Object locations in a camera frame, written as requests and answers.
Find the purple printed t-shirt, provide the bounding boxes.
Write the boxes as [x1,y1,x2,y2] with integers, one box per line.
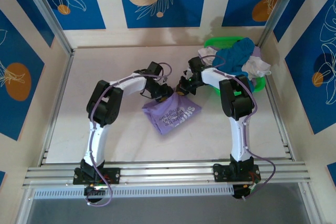
[141,93,203,136]

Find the green plastic basket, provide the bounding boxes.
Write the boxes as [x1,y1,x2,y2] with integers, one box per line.
[204,36,266,96]

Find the blue t-shirt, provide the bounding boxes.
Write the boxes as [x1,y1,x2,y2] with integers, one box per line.
[212,37,256,93]

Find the white t-shirt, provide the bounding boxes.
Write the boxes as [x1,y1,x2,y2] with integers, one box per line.
[198,47,272,80]

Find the black connector box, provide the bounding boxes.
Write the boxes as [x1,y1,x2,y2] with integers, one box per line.
[83,185,106,204]
[232,184,253,200]

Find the aluminium mounting rail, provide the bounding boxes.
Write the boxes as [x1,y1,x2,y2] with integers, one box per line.
[22,159,312,190]

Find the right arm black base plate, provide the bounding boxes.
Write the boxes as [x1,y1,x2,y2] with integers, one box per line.
[213,163,261,183]

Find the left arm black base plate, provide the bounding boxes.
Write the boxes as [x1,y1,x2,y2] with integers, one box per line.
[72,167,121,185]

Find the aluminium side rail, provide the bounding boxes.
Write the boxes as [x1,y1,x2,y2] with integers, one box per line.
[38,49,76,167]
[253,45,295,161]

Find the white slotted cable duct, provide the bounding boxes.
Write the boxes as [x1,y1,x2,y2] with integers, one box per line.
[33,185,234,199]

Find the aluminium frame post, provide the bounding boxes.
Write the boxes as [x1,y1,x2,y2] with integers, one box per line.
[19,0,74,54]
[256,0,307,50]

